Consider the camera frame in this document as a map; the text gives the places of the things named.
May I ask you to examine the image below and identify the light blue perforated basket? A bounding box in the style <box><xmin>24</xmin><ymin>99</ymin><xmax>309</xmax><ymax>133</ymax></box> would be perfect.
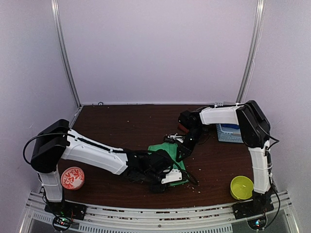
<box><xmin>216</xmin><ymin>113</ymin><xmax>243</xmax><ymax>143</ymax></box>

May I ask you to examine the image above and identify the yellow-green bowl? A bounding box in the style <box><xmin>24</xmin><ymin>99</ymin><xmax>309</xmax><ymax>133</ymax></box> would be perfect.
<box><xmin>230</xmin><ymin>176</ymin><xmax>253</xmax><ymax>200</ymax></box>

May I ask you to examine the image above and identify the red white patterned plate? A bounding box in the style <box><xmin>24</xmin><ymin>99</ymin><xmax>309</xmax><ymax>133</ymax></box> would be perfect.
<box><xmin>60</xmin><ymin>166</ymin><xmax>85</xmax><ymax>190</ymax></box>

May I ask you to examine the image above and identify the aluminium frame post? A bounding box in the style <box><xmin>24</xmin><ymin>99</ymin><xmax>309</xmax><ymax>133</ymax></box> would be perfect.
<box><xmin>236</xmin><ymin>0</ymin><xmax>265</xmax><ymax>103</ymax></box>
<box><xmin>51</xmin><ymin>0</ymin><xmax>82</xmax><ymax>108</ymax></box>

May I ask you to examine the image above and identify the right aluminium frame post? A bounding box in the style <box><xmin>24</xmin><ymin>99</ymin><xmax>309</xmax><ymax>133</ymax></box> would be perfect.
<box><xmin>236</xmin><ymin>0</ymin><xmax>265</xmax><ymax>103</ymax></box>

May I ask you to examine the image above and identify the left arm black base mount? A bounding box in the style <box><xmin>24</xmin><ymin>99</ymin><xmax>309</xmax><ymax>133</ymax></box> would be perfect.
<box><xmin>44</xmin><ymin>200</ymin><xmax>86</xmax><ymax>220</ymax></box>

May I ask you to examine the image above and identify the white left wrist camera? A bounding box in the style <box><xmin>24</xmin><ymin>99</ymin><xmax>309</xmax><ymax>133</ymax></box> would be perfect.
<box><xmin>161</xmin><ymin>169</ymin><xmax>182</xmax><ymax>184</ymax></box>

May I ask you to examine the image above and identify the left aluminium frame post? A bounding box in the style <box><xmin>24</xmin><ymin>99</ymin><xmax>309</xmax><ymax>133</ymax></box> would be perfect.
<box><xmin>51</xmin><ymin>0</ymin><xmax>82</xmax><ymax>108</ymax></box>

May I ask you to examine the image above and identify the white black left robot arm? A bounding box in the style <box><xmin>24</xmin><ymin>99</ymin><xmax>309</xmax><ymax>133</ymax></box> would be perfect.
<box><xmin>24</xmin><ymin>119</ymin><xmax>195</xmax><ymax>216</ymax></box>

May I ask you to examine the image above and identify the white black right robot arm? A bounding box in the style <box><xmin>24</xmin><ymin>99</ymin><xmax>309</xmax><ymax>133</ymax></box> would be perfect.
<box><xmin>176</xmin><ymin>100</ymin><xmax>273</xmax><ymax>215</ymax></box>

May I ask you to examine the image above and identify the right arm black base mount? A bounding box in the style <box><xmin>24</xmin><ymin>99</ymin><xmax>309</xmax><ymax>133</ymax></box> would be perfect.
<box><xmin>232</xmin><ymin>194</ymin><xmax>274</xmax><ymax>219</ymax></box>

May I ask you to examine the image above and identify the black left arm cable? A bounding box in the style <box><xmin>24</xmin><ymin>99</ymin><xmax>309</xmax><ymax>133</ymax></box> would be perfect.
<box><xmin>23</xmin><ymin>132</ymin><xmax>69</xmax><ymax>166</ymax></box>

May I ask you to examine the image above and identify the green microfibre towel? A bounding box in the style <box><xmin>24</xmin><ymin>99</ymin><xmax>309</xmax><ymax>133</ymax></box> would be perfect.
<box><xmin>148</xmin><ymin>142</ymin><xmax>191</xmax><ymax>188</ymax></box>

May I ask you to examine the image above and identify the dark red towel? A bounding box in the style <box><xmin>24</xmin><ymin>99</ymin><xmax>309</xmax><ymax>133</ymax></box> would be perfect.
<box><xmin>177</xmin><ymin>123</ymin><xmax>189</xmax><ymax>133</ymax></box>

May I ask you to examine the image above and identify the blue folded towel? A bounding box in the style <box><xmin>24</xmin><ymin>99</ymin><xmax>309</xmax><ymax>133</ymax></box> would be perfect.
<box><xmin>221</xmin><ymin>124</ymin><xmax>240</xmax><ymax>130</ymax></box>

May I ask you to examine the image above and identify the aluminium front rail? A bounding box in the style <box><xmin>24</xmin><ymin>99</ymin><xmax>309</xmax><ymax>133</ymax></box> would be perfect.
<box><xmin>17</xmin><ymin>192</ymin><xmax>302</xmax><ymax>233</ymax></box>

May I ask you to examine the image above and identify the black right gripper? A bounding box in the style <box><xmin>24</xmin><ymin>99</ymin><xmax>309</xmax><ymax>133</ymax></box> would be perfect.
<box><xmin>176</xmin><ymin>126</ymin><xmax>206</xmax><ymax>162</ymax></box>

